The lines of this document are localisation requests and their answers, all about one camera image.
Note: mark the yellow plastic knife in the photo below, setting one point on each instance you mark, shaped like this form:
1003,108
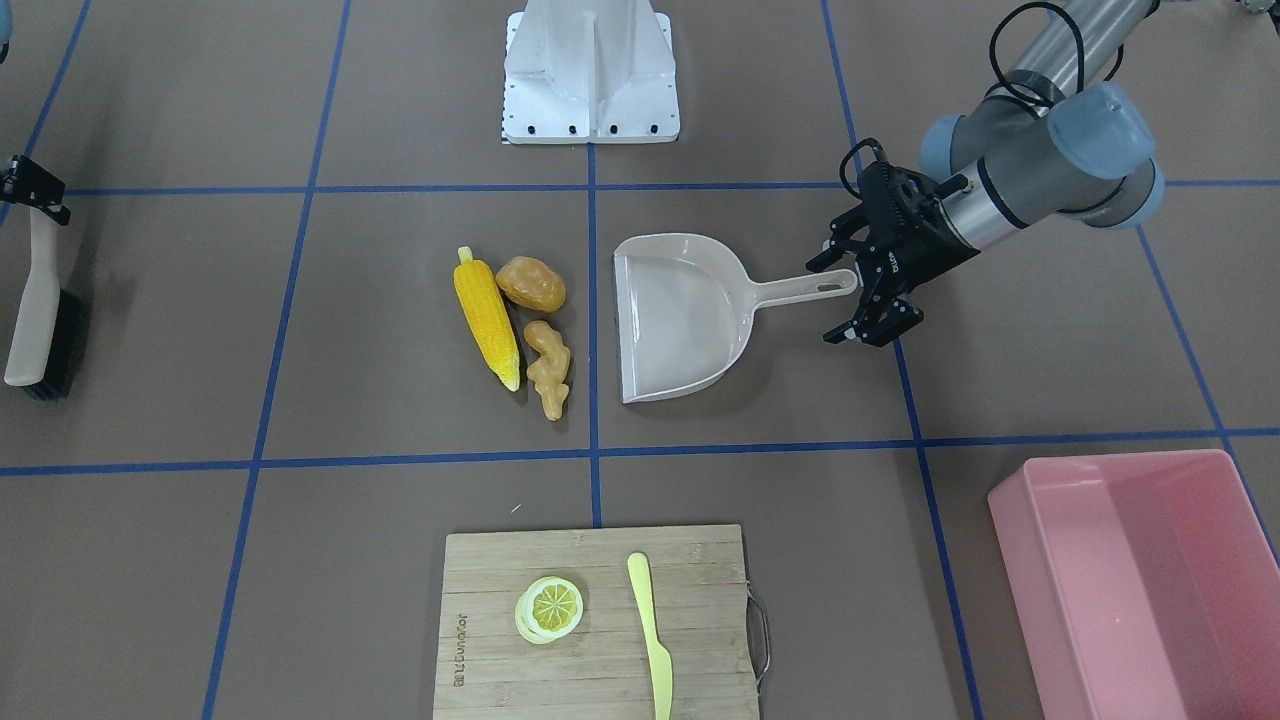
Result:
662,670

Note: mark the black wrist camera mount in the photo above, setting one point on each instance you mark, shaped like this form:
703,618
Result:
880,178

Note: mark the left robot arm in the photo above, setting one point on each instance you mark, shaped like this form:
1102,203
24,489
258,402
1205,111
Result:
1054,135

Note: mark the tan toy ginger root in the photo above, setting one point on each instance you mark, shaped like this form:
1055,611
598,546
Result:
550,369

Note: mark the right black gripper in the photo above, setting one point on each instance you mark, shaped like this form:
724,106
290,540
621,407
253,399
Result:
30,184

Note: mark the yellow toy corn cob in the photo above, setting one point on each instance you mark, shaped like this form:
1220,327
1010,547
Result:
487,317

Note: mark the beige hand brush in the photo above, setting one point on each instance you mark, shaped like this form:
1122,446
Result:
48,338

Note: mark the wooden cutting board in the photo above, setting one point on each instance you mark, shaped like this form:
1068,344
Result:
486,670

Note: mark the pink plastic bin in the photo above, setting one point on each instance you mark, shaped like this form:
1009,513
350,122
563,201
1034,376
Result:
1145,586

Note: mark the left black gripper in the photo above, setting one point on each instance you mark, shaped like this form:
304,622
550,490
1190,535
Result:
927,250

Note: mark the beige plastic dustpan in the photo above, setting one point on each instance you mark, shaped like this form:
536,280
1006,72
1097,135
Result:
686,309

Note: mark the yellow toy lemon slice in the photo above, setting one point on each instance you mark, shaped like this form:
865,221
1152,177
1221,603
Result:
549,609

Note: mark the brown toy potato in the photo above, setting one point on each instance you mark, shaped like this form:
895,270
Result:
529,282

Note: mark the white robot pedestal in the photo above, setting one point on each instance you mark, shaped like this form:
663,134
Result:
589,72

